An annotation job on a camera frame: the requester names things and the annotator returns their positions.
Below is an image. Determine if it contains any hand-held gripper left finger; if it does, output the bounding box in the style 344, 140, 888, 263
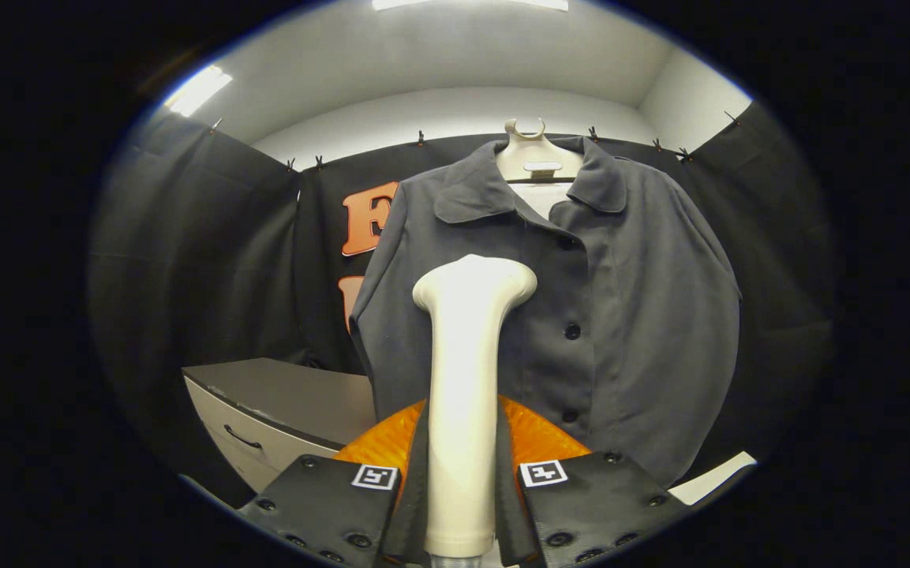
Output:
238, 398, 429, 567

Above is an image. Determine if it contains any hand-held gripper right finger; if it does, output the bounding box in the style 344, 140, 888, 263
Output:
496, 394, 692, 567

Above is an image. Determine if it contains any white garment steamer head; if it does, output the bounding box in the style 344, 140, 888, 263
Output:
412, 254, 538, 559

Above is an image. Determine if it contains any grey button shirt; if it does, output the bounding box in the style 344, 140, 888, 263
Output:
348, 136, 743, 488

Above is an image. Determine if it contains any cream garment hanger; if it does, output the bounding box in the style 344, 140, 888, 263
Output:
496, 118, 584, 184

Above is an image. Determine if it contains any grey drawer cabinet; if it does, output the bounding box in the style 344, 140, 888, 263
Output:
182, 357, 376, 494

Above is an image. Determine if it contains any white side table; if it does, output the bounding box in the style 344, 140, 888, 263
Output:
669, 451, 757, 506

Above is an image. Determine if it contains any row of black clips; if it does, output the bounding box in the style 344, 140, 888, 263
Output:
210, 110, 740, 170

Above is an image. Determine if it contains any ceiling light strip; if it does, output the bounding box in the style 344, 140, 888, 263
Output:
164, 65, 233, 118

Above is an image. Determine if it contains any ceiling light panel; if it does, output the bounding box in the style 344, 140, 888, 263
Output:
372, 0, 570, 12

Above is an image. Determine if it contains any black drawer handle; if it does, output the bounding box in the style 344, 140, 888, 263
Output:
223, 424, 264, 450

